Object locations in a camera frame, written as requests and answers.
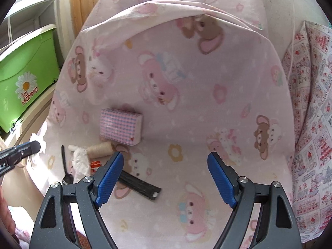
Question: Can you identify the green storage box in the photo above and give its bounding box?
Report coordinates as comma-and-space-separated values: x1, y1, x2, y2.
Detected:
0, 24, 61, 133

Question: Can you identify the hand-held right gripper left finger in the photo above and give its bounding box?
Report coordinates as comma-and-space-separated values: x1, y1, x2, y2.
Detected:
31, 152, 124, 249

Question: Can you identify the beige thread spool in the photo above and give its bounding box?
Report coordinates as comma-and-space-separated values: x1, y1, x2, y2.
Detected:
87, 140, 115, 159

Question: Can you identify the white tissue piece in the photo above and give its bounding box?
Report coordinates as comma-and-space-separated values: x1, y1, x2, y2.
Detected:
29, 133, 47, 161

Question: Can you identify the black plastic spoon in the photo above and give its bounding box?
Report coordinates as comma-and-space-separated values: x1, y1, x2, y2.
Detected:
61, 145, 74, 184

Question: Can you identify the pink checkered box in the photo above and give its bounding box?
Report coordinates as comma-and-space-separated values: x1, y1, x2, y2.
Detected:
99, 107, 144, 146

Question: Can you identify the wooden door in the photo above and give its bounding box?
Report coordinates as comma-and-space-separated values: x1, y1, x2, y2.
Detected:
69, 0, 109, 34

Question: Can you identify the white cord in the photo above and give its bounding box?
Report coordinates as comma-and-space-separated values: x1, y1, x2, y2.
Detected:
8, 18, 15, 47

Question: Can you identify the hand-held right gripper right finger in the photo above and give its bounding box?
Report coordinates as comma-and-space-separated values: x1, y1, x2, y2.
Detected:
207, 152, 303, 249

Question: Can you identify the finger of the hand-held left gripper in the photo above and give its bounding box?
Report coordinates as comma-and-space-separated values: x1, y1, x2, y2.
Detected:
0, 141, 41, 162
0, 158, 26, 178

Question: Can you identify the strawberry printed cloth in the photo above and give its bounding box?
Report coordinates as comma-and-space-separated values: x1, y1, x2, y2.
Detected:
281, 21, 332, 239

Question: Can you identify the pink bear printed bedsheet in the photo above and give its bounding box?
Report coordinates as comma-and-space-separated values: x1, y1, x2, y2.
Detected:
39, 0, 297, 249

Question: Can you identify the white shelf unit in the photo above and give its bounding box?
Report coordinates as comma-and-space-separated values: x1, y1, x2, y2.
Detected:
0, 0, 68, 65

